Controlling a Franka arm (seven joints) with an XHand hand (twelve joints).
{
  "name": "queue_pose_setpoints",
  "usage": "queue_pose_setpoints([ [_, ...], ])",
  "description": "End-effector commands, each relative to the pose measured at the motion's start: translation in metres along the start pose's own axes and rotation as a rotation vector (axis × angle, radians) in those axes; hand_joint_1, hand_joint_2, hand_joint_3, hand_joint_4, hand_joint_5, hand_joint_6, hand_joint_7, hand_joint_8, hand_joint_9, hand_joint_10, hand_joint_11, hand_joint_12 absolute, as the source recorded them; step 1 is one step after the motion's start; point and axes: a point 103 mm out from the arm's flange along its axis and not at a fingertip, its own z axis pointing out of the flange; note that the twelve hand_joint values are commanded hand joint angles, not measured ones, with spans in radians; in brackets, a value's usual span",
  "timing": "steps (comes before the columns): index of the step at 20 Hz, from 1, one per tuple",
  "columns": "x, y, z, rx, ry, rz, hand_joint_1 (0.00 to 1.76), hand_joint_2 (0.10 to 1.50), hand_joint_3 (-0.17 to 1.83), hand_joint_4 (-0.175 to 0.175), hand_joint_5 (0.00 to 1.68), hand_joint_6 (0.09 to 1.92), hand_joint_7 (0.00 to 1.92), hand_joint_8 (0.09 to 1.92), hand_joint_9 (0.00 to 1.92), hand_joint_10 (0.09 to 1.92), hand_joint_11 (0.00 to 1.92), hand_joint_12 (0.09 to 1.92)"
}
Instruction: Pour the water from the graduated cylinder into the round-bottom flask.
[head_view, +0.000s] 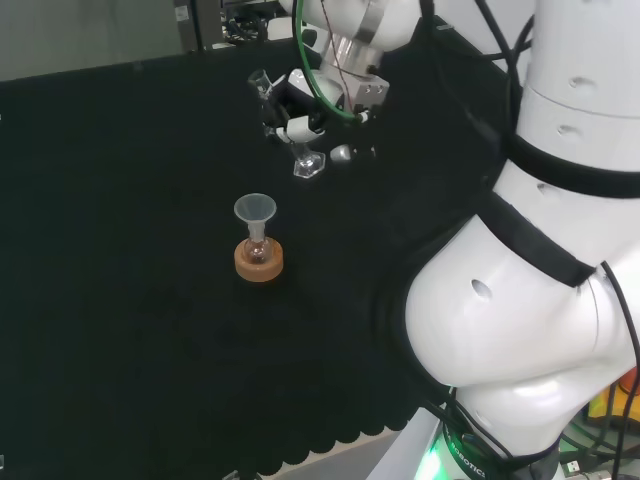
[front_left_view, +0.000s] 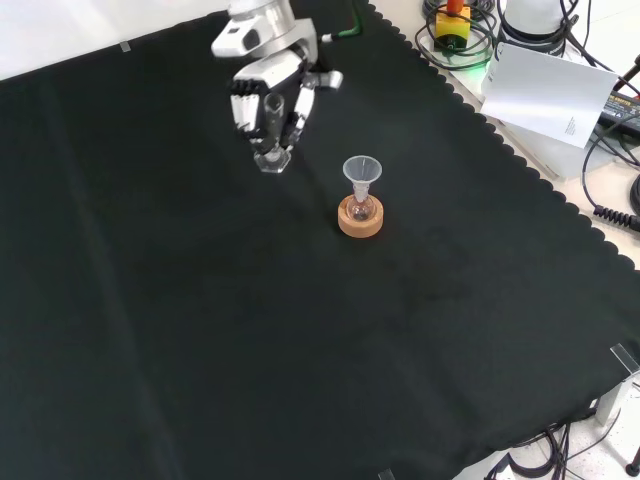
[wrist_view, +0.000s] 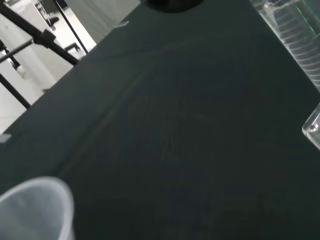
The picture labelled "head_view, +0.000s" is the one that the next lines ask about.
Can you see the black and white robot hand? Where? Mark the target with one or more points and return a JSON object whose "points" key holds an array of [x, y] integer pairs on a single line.
{"points": [[306, 112]]}

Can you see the clear graduated cylinder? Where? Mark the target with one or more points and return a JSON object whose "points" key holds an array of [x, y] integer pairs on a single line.
{"points": [[305, 162]]}

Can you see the clear round-bottom flask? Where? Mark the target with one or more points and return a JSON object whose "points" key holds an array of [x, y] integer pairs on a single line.
{"points": [[257, 251]]}

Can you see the clear plastic funnel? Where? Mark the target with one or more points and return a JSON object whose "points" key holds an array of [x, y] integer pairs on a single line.
{"points": [[254, 212]]}

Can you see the black bench cloth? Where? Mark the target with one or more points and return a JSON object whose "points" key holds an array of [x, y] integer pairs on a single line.
{"points": [[200, 250]]}

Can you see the yellow stop button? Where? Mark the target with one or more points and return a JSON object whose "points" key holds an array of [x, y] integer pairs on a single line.
{"points": [[617, 395]]}

